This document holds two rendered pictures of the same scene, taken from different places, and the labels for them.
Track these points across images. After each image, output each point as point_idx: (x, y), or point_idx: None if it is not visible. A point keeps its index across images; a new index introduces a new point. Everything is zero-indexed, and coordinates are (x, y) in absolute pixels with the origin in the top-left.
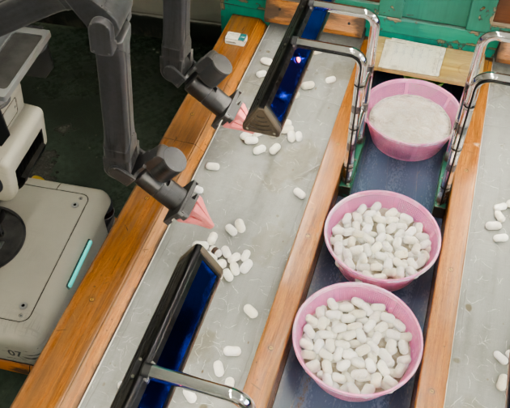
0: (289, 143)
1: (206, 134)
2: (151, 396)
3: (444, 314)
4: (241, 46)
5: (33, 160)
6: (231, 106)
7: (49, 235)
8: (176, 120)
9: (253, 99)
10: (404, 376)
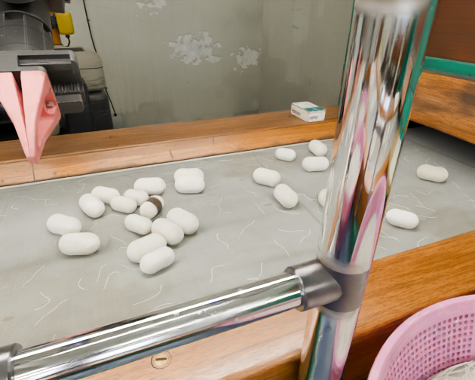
0: (127, 261)
1: (75, 162)
2: None
3: None
4: (304, 121)
5: (1, 122)
6: None
7: None
8: (89, 133)
9: (223, 173)
10: None
